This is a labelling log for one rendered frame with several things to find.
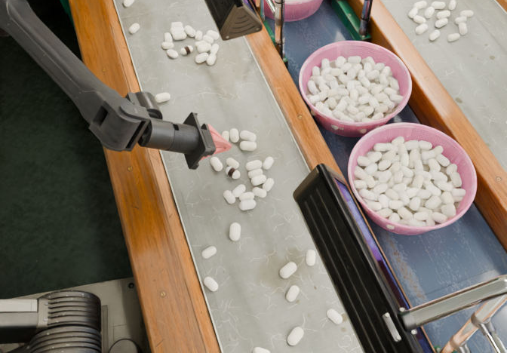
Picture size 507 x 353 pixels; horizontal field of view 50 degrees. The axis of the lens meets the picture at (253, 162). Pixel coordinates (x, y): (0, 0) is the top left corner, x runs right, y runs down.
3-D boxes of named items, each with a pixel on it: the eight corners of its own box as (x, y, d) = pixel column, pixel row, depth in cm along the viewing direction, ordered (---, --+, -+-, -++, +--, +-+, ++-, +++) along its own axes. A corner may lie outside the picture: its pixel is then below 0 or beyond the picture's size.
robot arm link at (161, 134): (136, 151, 99) (150, 128, 97) (127, 128, 104) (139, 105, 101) (169, 157, 104) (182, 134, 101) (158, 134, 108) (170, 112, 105)
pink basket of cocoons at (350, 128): (351, 167, 127) (357, 143, 119) (276, 102, 139) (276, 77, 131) (426, 108, 136) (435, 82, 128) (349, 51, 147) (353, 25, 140)
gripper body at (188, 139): (199, 112, 109) (167, 105, 105) (213, 151, 104) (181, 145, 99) (183, 133, 113) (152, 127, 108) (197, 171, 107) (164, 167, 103)
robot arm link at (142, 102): (102, 148, 97) (123, 112, 93) (87, 109, 104) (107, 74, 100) (158, 160, 105) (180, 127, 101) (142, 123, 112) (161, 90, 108)
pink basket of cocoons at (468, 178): (376, 265, 113) (383, 247, 105) (325, 166, 127) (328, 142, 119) (487, 225, 117) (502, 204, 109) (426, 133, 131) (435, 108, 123)
